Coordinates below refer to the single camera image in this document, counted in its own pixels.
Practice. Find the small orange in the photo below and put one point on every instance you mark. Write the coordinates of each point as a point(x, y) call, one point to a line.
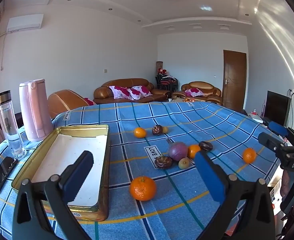
point(193, 151)
point(140, 132)
point(249, 155)

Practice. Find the blue checked cloth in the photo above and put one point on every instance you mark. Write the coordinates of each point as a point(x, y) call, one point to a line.
point(137, 115)

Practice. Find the dark side table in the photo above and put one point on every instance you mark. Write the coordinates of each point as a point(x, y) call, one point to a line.
point(18, 120)

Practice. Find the large orange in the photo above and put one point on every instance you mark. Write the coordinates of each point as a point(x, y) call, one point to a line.
point(143, 188)

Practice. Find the small yellow-green fruit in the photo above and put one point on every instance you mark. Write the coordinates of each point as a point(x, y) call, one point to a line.
point(184, 163)
point(165, 129)

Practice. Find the white pillow with red flowers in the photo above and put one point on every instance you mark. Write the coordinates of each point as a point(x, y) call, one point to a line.
point(120, 91)
point(140, 91)
point(195, 92)

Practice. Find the tall brown vase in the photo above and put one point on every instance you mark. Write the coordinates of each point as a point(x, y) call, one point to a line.
point(159, 65)

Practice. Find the brown wooden door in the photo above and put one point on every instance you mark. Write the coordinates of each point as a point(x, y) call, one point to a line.
point(234, 80)

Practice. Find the stacked dark chairs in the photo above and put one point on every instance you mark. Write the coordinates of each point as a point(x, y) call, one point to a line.
point(166, 82)

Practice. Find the wooden coffee table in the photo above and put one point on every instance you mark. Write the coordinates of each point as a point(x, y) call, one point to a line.
point(184, 100)

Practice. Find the brown leather recliner chair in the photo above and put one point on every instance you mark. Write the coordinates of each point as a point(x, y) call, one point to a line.
point(64, 100)

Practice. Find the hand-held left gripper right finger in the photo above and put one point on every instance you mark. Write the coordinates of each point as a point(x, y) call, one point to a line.
point(206, 172)

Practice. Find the gold metal tin box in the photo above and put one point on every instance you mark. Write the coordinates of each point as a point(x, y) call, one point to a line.
point(62, 150)

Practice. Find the person's right hand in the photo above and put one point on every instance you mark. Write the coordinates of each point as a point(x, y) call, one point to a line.
point(284, 183)

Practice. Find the black smartphone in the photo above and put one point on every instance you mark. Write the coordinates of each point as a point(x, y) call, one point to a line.
point(2, 172)

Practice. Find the black television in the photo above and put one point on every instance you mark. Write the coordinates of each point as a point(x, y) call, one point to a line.
point(276, 107)

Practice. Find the dark brown mangosteen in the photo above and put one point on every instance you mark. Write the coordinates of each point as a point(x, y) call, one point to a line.
point(205, 145)
point(157, 130)
point(163, 161)

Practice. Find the white air conditioner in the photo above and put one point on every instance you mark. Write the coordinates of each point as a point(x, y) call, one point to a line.
point(24, 22)

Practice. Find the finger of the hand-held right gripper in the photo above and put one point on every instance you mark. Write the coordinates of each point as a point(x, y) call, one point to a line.
point(278, 128)
point(269, 140)

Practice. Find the red flowered cushion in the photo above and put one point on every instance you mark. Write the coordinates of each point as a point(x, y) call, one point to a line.
point(89, 101)

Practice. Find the clear glass water bottle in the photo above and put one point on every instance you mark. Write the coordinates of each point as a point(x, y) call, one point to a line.
point(9, 130)

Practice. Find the brown leather armchair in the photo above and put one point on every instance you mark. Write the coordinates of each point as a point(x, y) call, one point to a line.
point(201, 84)

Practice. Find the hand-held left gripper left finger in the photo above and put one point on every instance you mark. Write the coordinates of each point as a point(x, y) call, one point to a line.
point(79, 172)

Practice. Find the pink electric kettle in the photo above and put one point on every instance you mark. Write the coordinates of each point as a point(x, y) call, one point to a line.
point(34, 110)

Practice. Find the brown leather sofa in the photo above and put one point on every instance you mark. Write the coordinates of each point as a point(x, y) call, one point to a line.
point(127, 83)

